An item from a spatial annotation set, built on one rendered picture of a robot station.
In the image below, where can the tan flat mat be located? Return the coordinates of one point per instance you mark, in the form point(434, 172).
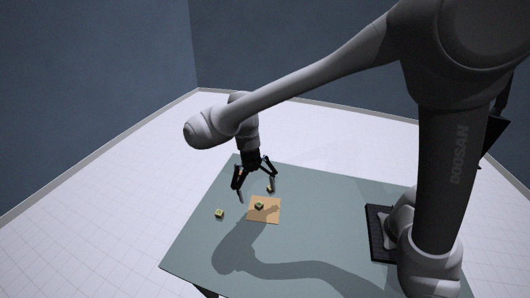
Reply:
point(269, 214)

